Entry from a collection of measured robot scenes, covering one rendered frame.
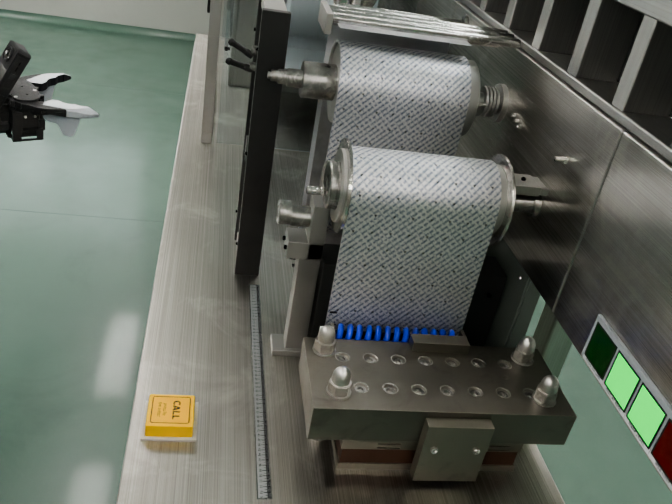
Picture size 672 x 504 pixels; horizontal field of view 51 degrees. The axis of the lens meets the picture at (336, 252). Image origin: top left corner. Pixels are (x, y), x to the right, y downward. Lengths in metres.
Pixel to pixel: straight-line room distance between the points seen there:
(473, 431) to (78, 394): 1.71
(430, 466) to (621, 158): 0.51
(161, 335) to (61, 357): 1.40
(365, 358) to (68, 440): 1.44
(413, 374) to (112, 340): 1.80
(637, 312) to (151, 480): 0.69
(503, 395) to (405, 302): 0.21
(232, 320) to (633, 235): 0.74
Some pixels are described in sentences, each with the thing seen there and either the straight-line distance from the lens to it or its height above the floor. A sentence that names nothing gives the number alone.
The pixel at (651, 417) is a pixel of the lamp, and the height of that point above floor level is 1.19.
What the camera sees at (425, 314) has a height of 1.06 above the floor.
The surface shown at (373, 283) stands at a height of 1.11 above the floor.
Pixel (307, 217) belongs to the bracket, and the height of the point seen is 1.18.
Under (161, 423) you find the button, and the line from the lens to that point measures 1.10.
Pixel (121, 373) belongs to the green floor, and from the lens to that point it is 2.60.
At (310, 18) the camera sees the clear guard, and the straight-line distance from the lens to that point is 2.00.
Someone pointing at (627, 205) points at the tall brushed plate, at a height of 1.36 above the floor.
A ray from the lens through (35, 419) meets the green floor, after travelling 2.47.
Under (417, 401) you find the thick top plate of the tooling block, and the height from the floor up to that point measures 1.03.
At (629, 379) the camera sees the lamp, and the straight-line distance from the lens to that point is 0.95.
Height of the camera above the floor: 1.70
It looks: 30 degrees down
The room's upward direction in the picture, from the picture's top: 11 degrees clockwise
